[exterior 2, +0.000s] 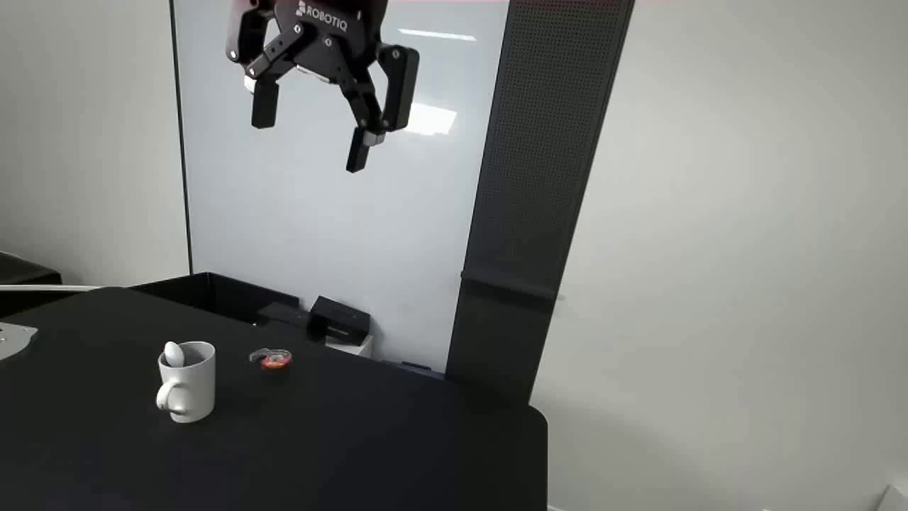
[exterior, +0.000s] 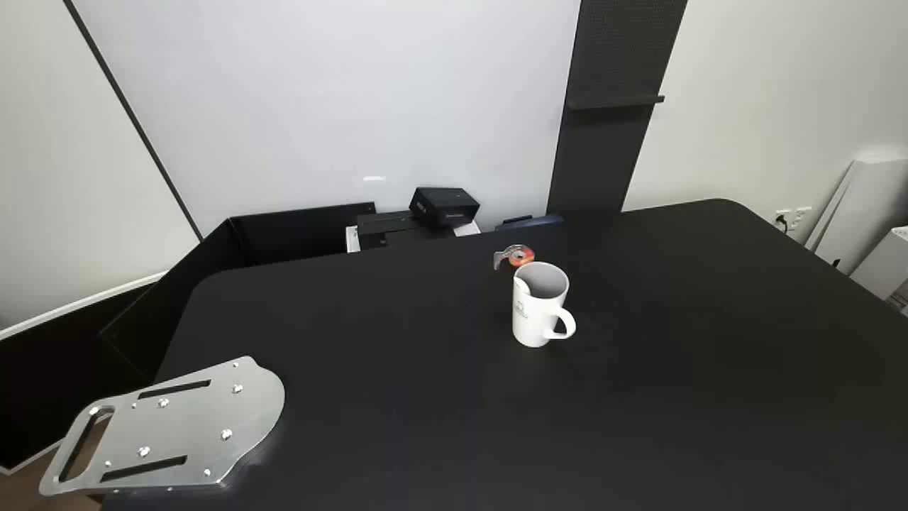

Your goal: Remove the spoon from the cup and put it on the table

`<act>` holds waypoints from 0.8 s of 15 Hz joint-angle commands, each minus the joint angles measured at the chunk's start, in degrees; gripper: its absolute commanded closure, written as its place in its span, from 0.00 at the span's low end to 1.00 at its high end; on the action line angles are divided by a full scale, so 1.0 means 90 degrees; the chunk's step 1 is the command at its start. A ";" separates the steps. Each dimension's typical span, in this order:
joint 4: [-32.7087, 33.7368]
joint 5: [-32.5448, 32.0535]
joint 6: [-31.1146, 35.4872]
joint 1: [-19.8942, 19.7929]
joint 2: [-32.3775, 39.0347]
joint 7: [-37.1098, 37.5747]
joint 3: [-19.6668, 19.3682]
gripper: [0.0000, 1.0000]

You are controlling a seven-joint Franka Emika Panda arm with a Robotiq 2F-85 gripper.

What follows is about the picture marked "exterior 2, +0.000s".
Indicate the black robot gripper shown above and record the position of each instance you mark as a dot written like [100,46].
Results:
[322,25]

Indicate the white plastic spoon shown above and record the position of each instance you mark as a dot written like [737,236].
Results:
[175,353]

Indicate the large whiteboard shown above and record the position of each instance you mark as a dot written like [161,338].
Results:
[329,236]

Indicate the black open bin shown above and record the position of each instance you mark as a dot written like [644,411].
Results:
[229,296]

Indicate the small black box device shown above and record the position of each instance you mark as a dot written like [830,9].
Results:
[339,320]

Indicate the dark grey vertical pillar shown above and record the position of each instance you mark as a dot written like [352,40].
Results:
[519,188]

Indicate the red tape roll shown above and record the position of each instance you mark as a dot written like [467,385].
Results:
[271,360]

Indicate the dark blue flat object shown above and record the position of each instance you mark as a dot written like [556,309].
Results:
[422,368]

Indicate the white ceramic mug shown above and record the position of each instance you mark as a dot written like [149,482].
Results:
[187,385]

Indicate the silver metal mounting plate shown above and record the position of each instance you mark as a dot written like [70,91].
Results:
[13,338]

